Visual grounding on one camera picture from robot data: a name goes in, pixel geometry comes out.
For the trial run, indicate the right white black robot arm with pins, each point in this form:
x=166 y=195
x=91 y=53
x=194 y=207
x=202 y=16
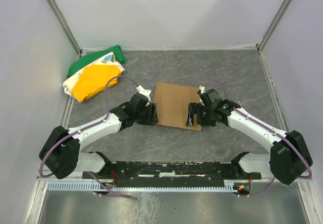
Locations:
x=287 y=157

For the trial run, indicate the right aluminium corner post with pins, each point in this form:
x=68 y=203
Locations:
x=274 y=24

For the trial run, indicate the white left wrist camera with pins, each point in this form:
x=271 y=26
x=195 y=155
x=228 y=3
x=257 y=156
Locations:
x=145 y=92

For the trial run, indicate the left aluminium corner post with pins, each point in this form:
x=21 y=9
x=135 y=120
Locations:
x=64 y=25

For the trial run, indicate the light blue cable duct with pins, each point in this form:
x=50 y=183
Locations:
x=95 y=186

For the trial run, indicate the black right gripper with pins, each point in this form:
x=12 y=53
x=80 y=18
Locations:
x=193 y=114

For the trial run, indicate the aluminium front rail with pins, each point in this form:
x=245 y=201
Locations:
x=286 y=171

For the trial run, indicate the green cloth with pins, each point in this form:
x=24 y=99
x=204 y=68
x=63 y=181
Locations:
x=89 y=58

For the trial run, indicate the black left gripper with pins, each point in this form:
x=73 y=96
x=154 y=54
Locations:
x=151 y=114

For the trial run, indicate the aluminium corner post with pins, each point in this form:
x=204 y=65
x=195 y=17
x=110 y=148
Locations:
x=64 y=25
x=274 y=24

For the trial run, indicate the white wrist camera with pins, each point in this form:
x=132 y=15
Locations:
x=201 y=90
x=145 y=92

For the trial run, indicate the yellow cloth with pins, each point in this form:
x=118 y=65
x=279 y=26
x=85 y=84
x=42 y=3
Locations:
x=93 y=80

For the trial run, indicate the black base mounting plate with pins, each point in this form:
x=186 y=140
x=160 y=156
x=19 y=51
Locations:
x=174 y=174

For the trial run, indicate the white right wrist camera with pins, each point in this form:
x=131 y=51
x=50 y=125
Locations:
x=201 y=90

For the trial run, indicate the brown cardboard box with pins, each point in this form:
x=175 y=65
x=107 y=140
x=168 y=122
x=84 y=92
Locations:
x=172 y=103

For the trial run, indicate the metal front shelf sheet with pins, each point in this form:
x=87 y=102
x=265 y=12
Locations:
x=278 y=205

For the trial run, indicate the white patterned cloth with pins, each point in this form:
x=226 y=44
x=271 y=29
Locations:
x=108 y=59

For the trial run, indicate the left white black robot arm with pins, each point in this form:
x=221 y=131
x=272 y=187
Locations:
x=62 y=153

